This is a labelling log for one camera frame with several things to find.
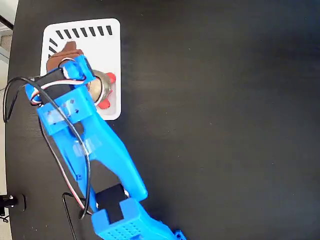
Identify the white plastic tray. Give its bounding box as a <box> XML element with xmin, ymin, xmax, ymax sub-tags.
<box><xmin>39</xmin><ymin>17</ymin><xmax>122</xmax><ymax>121</ymax></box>

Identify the white red servo wire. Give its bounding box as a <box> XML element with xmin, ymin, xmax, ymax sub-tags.
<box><xmin>30</xmin><ymin>57</ymin><xmax>95</xmax><ymax>216</ymax></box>

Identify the black bar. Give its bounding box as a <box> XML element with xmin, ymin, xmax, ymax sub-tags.
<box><xmin>0</xmin><ymin>14</ymin><xmax>15</xmax><ymax>30</ymax></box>

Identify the black table clamp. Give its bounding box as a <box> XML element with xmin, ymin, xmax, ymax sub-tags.
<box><xmin>0</xmin><ymin>193</ymin><xmax>28</xmax><ymax>223</ymax></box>

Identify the silver toy with red feet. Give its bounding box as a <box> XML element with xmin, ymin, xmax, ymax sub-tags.
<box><xmin>86</xmin><ymin>70</ymin><xmax>117</xmax><ymax>111</ymax></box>

